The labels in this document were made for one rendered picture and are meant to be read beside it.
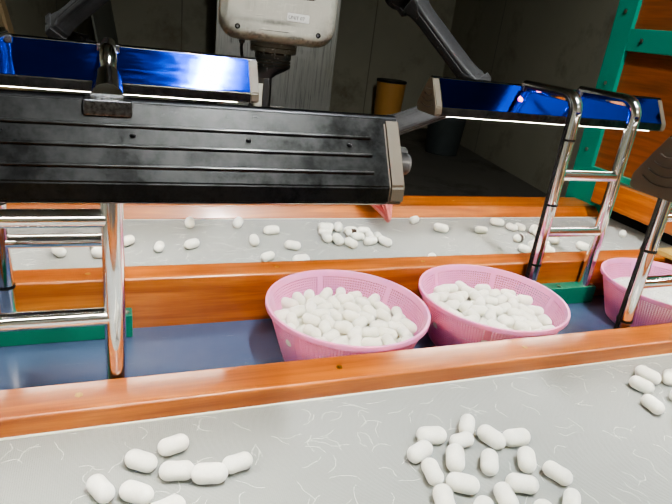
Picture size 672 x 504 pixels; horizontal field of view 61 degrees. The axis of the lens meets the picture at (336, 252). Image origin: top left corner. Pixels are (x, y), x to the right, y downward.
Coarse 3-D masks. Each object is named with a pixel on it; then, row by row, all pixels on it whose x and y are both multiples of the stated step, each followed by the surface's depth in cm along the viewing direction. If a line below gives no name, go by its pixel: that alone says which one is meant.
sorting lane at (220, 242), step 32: (128, 224) 120; (160, 224) 123; (224, 224) 127; (256, 224) 130; (288, 224) 132; (352, 224) 138; (384, 224) 141; (416, 224) 144; (448, 224) 147; (480, 224) 150; (576, 224) 161; (608, 224) 165; (32, 256) 101; (64, 256) 102; (128, 256) 105; (160, 256) 107; (192, 256) 109; (224, 256) 111; (256, 256) 112; (288, 256) 114; (320, 256) 116; (352, 256) 118; (384, 256) 121; (416, 256) 123
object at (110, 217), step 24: (96, 72) 50; (120, 96) 42; (0, 216) 57; (24, 216) 58; (48, 216) 58; (72, 216) 59; (96, 216) 60; (120, 216) 61; (120, 240) 62; (120, 264) 63; (120, 288) 64; (24, 312) 62; (48, 312) 63; (72, 312) 64; (96, 312) 64; (120, 312) 65; (120, 336) 66; (120, 360) 67
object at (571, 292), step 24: (552, 96) 112; (576, 96) 106; (600, 96) 119; (624, 96) 114; (576, 120) 107; (624, 144) 114; (624, 168) 116; (552, 192) 112; (552, 216) 114; (600, 216) 120; (600, 240) 121; (528, 264) 118; (528, 288) 120; (552, 288) 122; (576, 288) 124
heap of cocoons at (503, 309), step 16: (448, 288) 108; (464, 288) 110; (480, 288) 111; (448, 304) 102; (464, 304) 103; (480, 304) 104; (496, 304) 107; (512, 304) 105; (528, 304) 108; (480, 320) 97; (496, 320) 102; (512, 320) 100; (528, 320) 99; (544, 320) 101
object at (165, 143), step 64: (0, 128) 39; (64, 128) 40; (128, 128) 42; (192, 128) 43; (256, 128) 45; (320, 128) 47; (384, 128) 50; (0, 192) 39; (64, 192) 40; (128, 192) 42; (192, 192) 43; (256, 192) 45; (320, 192) 47; (384, 192) 49
